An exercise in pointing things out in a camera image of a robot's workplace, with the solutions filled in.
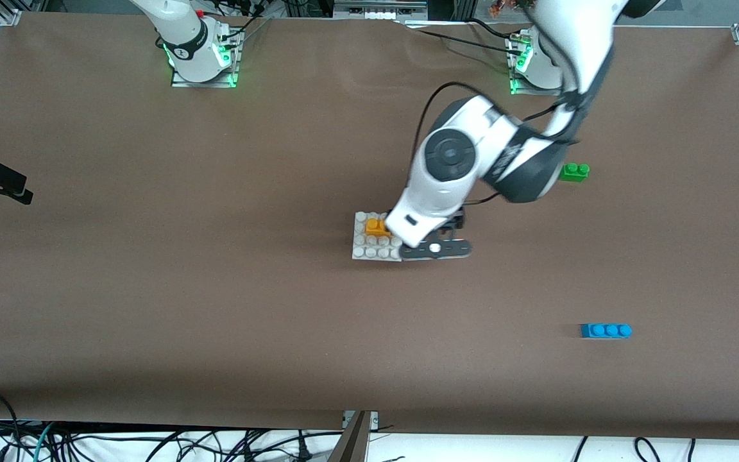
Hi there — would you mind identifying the blue three-stud block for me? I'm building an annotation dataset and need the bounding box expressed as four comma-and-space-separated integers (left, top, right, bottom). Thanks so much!
581, 323, 633, 339

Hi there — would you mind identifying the brown table mat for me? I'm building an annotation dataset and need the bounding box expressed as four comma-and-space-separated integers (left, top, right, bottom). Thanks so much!
0, 12, 739, 440

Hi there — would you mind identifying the orange toy pile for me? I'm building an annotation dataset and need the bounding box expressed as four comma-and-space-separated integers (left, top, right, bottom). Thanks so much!
488, 0, 534, 17

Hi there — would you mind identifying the white studded base plate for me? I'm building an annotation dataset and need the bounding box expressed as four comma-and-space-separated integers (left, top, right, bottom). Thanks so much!
352, 212, 405, 262

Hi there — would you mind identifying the teal cable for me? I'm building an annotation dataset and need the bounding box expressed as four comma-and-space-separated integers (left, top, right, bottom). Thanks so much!
31, 422, 57, 462

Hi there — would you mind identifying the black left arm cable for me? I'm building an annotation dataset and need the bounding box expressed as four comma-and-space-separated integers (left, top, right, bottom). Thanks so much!
414, 82, 575, 167

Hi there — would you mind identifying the grey power strip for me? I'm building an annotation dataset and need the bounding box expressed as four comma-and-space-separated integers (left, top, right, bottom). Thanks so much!
333, 0, 429, 20

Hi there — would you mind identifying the black base cable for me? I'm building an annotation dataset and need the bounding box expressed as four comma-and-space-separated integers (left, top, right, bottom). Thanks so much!
227, 16, 274, 40
402, 22, 515, 51
469, 18, 524, 39

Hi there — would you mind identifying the aluminium frame post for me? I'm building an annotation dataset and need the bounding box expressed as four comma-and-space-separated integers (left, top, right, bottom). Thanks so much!
328, 411, 370, 462

